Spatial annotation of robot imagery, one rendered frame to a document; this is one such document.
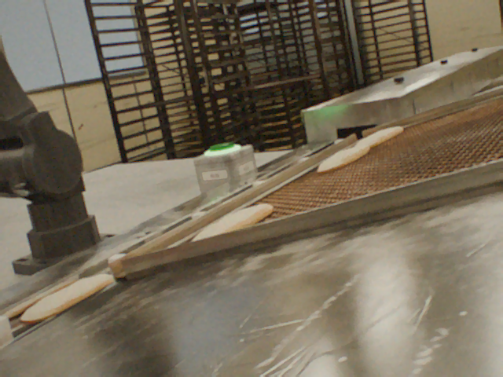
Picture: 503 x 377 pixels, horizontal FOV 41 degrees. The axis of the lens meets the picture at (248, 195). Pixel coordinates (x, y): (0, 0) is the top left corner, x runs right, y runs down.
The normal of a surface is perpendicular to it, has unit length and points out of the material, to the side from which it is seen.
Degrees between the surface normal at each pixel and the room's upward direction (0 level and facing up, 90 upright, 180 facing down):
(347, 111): 90
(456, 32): 90
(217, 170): 90
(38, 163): 90
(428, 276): 10
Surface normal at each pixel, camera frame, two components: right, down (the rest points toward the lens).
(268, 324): -0.34, -0.94
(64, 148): 0.83, -0.06
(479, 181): -0.48, 0.26
